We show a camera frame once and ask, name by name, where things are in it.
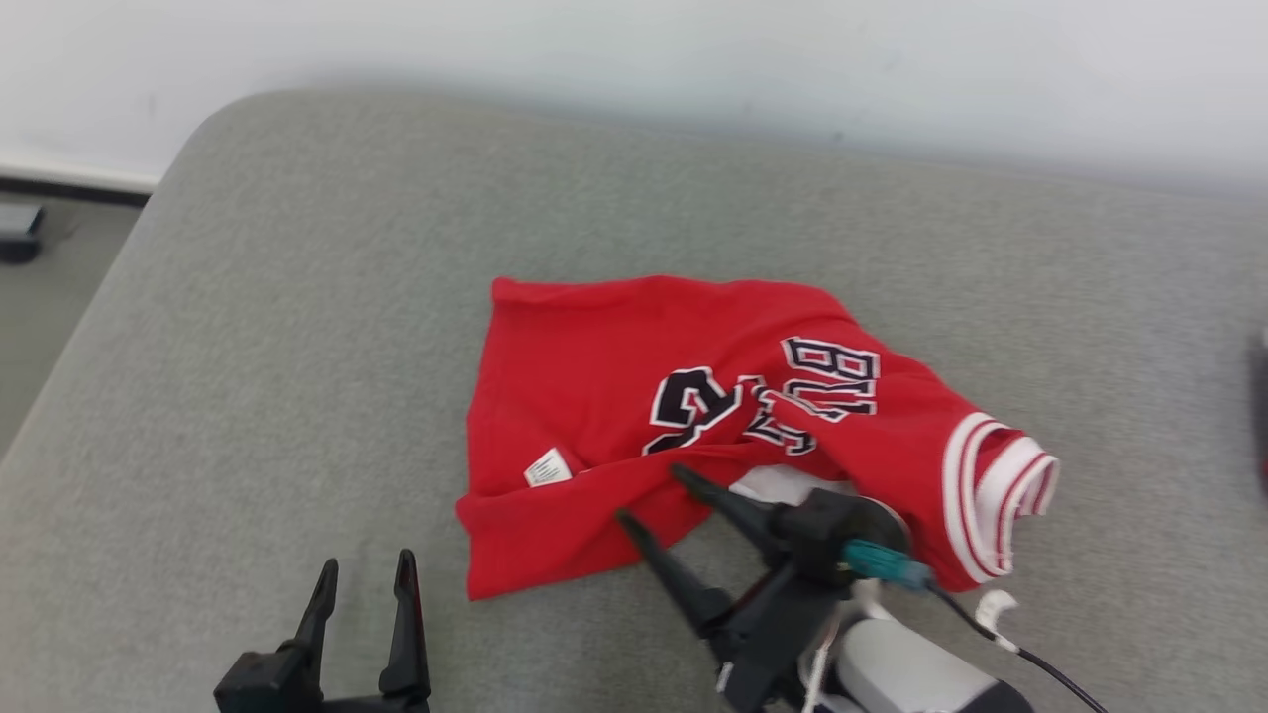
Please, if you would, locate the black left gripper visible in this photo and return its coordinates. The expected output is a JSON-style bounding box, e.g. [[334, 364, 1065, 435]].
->
[[213, 550, 433, 713]]

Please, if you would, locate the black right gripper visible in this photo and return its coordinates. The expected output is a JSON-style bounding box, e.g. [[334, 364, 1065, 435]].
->
[[614, 463, 911, 713]]

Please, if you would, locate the red basketball jersey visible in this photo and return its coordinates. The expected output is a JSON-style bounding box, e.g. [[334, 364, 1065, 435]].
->
[[454, 275, 1061, 602]]

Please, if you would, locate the grey fabric sofa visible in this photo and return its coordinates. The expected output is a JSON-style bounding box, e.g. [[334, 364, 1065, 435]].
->
[[0, 87, 1268, 713]]

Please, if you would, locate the dark object on floor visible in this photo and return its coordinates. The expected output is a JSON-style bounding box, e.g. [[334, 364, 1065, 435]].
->
[[0, 203, 46, 265]]

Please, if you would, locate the teal cable connector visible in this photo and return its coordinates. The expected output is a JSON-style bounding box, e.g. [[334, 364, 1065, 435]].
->
[[842, 540, 934, 593]]

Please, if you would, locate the white cable clip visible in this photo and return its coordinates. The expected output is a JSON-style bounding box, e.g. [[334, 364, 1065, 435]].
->
[[976, 589, 1021, 655]]

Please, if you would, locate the thin black cable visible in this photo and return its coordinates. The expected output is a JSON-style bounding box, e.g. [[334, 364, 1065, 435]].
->
[[926, 579, 1110, 713]]

